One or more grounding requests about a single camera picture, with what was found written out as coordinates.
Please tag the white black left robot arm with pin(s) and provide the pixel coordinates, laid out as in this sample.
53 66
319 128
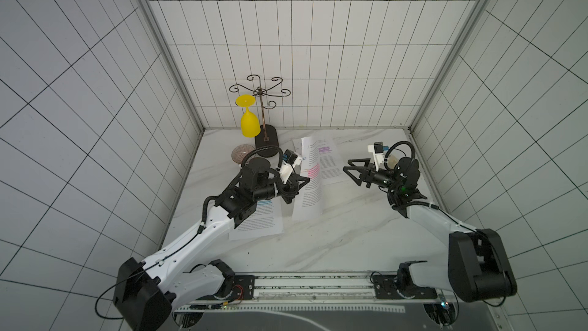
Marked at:
148 291

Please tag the yellow plastic wine glass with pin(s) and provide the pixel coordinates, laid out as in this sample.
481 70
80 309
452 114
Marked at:
249 123

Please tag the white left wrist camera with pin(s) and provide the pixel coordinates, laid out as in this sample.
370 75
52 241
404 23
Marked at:
289 162

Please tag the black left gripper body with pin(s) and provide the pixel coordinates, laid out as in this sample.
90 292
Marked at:
286 188

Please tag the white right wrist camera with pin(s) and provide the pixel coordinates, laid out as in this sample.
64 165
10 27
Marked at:
379 151

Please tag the small pink glass bowl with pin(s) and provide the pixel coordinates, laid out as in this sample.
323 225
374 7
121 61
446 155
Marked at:
240 152

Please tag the purple highlighted paper document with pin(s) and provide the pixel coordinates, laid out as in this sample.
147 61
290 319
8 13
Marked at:
329 159

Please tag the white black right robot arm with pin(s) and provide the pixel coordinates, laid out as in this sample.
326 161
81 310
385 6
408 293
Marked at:
475 266

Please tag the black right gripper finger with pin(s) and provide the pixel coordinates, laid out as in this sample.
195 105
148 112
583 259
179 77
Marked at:
363 162
359 175

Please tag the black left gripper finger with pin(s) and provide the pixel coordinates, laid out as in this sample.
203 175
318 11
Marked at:
297 181
288 195

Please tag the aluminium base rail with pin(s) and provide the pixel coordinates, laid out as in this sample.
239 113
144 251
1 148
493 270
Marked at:
283 288

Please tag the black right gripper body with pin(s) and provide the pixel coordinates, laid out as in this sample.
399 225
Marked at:
367 177

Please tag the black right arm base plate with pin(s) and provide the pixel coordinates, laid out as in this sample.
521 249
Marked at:
389 287

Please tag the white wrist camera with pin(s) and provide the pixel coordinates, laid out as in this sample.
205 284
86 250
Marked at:
379 151
289 162

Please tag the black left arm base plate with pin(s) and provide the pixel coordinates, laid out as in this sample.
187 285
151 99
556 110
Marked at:
239 287

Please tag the blue highlighted paper document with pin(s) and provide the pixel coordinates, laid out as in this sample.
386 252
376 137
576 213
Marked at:
266 221

